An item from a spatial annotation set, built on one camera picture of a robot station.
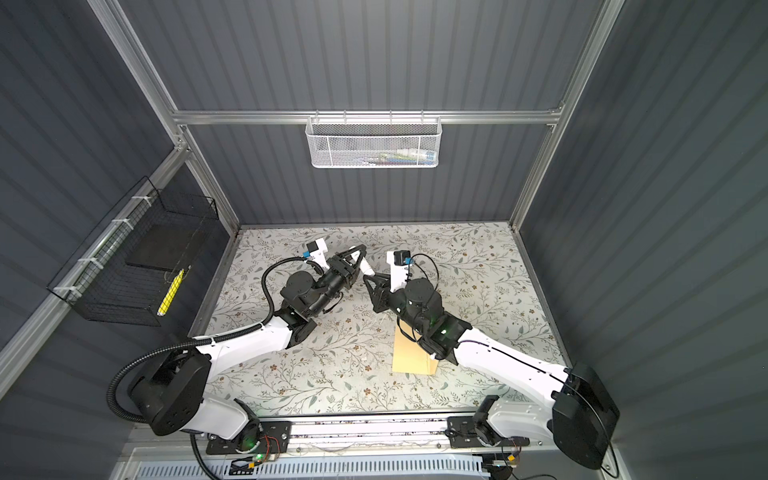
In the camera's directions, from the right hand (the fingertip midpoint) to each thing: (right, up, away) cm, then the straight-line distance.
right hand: (370, 278), depth 72 cm
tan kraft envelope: (+10, -24, +16) cm, 31 cm away
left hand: (0, +7, +1) cm, 7 cm away
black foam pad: (-53, +8, +4) cm, 54 cm away
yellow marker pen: (-46, -6, -6) cm, 47 cm away
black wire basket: (-59, +1, -8) cm, 59 cm away
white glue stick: (-1, +2, 0) cm, 3 cm away
